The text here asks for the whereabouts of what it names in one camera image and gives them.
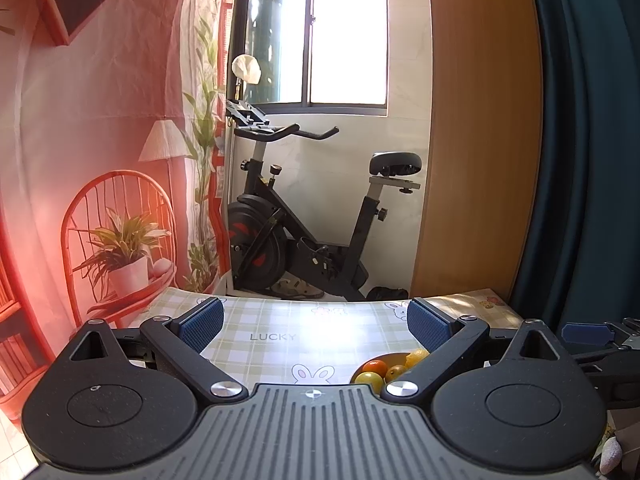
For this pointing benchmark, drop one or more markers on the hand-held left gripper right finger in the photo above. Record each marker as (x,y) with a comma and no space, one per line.
(430,327)

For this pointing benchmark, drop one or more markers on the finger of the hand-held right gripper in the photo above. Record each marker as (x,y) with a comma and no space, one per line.
(585,333)

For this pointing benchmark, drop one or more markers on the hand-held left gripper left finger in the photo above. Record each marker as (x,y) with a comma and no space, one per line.
(202,325)

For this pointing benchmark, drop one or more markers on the yellow lemon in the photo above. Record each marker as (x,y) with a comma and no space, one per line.
(417,357)

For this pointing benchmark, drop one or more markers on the dark orange tangerine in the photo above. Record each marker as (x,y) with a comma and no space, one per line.
(396,372)

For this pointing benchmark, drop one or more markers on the bright orange tangerine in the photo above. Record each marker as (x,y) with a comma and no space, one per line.
(376,366)

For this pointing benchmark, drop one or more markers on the yellow-green jujube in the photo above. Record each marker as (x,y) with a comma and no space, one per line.
(370,382)

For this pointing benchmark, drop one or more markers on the cream round plate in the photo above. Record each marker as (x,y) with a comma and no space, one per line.
(357,374)

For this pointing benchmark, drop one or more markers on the person's right hand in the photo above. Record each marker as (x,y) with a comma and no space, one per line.
(611,456)

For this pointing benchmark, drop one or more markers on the black shoe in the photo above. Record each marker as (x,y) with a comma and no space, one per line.
(387,293)

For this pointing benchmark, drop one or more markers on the brown sandal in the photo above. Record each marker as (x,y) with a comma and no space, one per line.
(295,290)

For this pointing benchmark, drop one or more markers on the black exercise bike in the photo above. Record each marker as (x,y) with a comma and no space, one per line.
(260,240)

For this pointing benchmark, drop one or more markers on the dark teal curtain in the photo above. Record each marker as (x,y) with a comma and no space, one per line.
(590,135)

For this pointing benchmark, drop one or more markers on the wooden panel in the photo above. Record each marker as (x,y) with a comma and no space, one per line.
(475,110)

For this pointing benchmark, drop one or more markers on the white cloth on pole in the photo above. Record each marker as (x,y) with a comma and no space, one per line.
(246,69)

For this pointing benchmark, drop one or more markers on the window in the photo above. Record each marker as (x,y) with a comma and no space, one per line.
(345,35)

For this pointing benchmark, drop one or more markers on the printed wall tapestry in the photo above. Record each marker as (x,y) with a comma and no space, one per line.
(100,85)

